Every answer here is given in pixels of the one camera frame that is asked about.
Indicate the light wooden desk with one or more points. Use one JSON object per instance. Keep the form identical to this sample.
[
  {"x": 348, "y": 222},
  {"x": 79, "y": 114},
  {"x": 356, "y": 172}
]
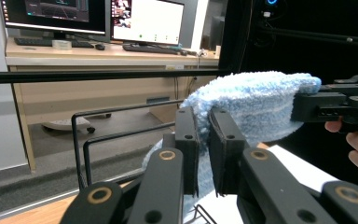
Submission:
[{"x": 74, "y": 93}]

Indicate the white screen computer monitor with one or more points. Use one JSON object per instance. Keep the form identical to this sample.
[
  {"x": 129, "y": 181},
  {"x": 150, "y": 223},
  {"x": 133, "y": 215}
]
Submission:
[{"x": 155, "y": 20}]

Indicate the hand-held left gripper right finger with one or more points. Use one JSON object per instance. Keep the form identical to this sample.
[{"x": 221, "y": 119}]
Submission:
[{"x": 227, "y": 149}]

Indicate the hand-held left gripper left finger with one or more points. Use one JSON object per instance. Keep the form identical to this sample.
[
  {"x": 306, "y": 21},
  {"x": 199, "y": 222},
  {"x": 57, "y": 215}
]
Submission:
[{"x": 188, "y": 149}]

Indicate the office chair wheeled base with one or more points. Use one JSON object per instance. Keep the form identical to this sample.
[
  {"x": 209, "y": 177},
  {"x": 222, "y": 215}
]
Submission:
[{"x": 71, "y": 123}]

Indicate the camera with blue light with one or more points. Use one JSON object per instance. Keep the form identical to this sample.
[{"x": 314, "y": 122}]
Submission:
[{"x": 271, "y": 3}]

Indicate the black horizontal frame bar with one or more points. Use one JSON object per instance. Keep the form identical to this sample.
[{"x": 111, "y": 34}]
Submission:
[{"x": 74, "y": 76}]

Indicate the black metal stand bar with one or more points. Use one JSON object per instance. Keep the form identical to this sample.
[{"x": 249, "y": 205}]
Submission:
[{"x": 323, "y": 35}]

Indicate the dark screen computer monitor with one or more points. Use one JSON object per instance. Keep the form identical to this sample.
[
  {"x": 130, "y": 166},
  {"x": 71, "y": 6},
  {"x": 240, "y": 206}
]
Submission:
[{"x": 56, "y": 14}]

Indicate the light blue striped towel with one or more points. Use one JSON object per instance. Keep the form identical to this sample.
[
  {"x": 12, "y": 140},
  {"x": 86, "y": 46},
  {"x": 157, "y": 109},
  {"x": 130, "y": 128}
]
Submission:
[{"x": 254, "y": 99}]

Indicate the black computer mouse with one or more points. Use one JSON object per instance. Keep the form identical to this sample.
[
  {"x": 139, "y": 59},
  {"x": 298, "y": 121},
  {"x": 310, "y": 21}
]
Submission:
[{"x": 99, "y": 47}]

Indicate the black keyboard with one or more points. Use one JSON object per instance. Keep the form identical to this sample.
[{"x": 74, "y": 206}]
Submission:
[
  {"x": 43, "y": 42},
  {"x": 152, "y": 48}
]

